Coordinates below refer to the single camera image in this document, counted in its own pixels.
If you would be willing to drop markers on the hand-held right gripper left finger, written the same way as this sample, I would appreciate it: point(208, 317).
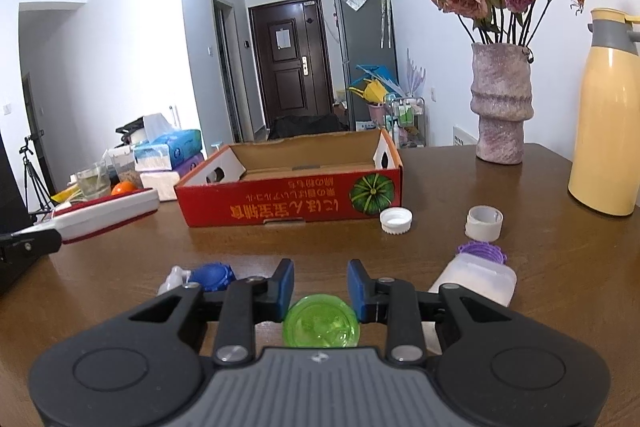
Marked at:
point(286, 287)

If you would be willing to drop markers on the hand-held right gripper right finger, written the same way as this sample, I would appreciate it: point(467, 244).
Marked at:
point(356, 287)

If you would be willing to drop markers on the green translucent plastic lid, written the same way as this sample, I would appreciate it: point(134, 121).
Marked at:
point(320, 322)

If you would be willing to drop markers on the blue ribbed cap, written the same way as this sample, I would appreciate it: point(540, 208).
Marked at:
point(212, 277)

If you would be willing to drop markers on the white ribbed bottle cap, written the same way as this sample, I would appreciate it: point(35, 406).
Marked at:
point(396, 221)

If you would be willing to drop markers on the red cardboard box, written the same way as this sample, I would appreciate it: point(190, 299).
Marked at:
point(300, 202)

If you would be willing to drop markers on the white translucent plastic container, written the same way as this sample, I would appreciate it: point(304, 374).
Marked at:
point(480, 279)

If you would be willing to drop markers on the purple ribbed cap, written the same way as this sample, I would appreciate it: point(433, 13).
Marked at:
point(480, 251)

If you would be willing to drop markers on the small white cup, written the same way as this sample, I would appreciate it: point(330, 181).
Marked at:
point(484, 227)

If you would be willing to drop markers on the drinking glass with straw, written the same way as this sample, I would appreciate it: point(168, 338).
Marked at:
point(92, 184)

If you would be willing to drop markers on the orange fruit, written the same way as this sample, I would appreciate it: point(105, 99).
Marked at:
point(122, 188)

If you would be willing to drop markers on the clear plastic food container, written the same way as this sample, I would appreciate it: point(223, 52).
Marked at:
point(122, 167)

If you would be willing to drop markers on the purple tissue pack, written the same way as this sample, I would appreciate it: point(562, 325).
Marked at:
point(160, 184)

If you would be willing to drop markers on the black device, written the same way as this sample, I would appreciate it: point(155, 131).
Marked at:
point(131, 129)

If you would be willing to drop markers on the pink bucket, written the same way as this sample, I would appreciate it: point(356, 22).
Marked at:
point(377, 112)

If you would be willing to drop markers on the white board with yellow label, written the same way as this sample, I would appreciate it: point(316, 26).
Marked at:
point(464, 136)

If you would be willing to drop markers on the dark brown entrance door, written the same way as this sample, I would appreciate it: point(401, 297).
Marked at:
point(290, 77)

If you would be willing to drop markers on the pink textured ceramic vase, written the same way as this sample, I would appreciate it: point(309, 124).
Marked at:
point(500, 107)

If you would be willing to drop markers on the grey refrigerator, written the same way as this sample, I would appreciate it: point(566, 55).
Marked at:
point(365, 37)

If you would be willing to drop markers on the yellow thermos jug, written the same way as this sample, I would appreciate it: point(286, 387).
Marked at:
point(605, 132)

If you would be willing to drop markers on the black camera tripod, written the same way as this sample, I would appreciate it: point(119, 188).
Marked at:
point(35, 179)

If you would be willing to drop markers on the purple wall decoration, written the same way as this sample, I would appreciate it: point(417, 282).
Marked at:
point(415, 74)

